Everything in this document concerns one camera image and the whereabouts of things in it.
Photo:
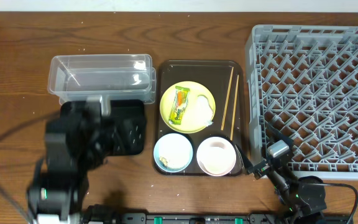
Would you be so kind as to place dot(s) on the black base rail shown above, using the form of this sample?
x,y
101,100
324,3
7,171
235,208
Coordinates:
x,y
253,218

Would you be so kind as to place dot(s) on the grey dishwasher rack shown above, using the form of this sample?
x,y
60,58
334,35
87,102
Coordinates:
x,y
303,81

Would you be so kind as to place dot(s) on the dark brown serving tray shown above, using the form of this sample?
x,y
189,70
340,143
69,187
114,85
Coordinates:
x,y
214,75

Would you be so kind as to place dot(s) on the light blue bowl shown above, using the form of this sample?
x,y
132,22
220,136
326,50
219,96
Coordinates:
x,y
173,153

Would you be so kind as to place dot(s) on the green snack wrapper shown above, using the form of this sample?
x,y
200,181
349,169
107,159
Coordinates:
x,y
179,105

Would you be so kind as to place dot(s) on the yellow round plate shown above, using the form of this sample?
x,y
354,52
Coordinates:
x,y
190,123

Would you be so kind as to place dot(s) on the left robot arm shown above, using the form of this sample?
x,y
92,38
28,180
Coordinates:
x,y
57,192

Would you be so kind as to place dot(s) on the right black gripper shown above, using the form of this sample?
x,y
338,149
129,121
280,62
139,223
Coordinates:
x,y
262,170

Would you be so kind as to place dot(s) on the pink bowl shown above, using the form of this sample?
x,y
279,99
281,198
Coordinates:
x,y
216,156

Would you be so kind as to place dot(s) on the black plastic tray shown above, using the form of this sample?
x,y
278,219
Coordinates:
x,y
130,122

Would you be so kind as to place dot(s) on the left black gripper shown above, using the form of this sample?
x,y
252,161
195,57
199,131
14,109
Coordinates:
x,y
117,125

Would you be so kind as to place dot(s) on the crumpled white napkin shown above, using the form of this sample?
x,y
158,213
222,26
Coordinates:
x,y
203,110

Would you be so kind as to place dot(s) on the left wooden chopstick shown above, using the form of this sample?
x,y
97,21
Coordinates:
x,y
227,99

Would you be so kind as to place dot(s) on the clear plastic bin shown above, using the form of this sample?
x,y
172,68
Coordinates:
x,y
112,76

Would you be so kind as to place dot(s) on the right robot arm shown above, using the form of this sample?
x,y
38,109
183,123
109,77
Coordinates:
x,y
304,197

